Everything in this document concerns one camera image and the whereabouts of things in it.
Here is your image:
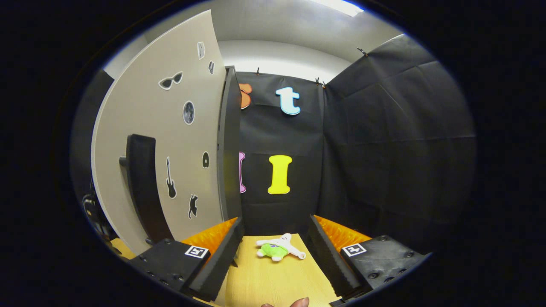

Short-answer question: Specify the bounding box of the cream cabinet door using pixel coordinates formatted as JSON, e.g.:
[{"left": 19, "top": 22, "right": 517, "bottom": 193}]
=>
[{"left": 90, "top": 9, "right": 227, "bottom": 256}]

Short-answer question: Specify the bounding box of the black cabinet door handle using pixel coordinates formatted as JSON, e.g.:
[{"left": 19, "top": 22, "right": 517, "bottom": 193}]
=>
[{"left": 119, "top": 134, "right": 174, "bottom": 246}]

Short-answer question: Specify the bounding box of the long ceiling light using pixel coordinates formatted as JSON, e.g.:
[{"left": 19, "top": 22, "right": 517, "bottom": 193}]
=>
[{"left": 307, "top": 0, "right": 366, "bottom": 17}]

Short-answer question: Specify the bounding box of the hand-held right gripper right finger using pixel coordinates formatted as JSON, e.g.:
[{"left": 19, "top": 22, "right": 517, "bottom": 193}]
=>
[{"left": 308, "top": 214, "right": 429, "bottom": 301}]

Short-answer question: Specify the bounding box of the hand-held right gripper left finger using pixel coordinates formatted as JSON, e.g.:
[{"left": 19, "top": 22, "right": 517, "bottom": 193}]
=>
[{"left": 128, "top": 217, "right": 244, "bottom": 302}]

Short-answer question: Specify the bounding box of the green and white plush toy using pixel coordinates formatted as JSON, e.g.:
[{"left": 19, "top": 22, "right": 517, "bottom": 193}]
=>
[{"left": 256, "top": 233, "right": 307, "bottom": 262}]

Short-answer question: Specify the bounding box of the black backdrop cloth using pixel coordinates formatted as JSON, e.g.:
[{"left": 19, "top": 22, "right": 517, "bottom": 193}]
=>
[{"left": 237, "top": 33, "right": 477, "bottom": 256}]

